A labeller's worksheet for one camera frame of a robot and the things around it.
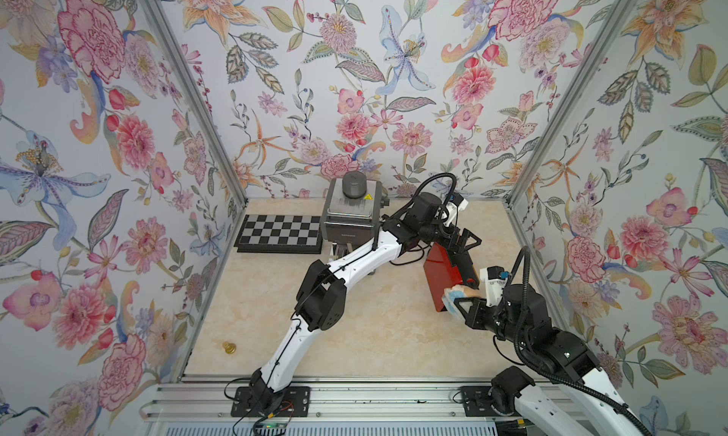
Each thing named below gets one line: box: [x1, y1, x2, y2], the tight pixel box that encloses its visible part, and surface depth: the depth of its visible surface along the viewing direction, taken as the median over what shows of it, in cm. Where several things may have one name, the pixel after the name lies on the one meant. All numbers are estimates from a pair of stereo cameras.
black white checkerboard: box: [233, 214, 324, 255], surface depth 106 cm
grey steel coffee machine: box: [321, 170, 383, 256], surface depth 85 cm
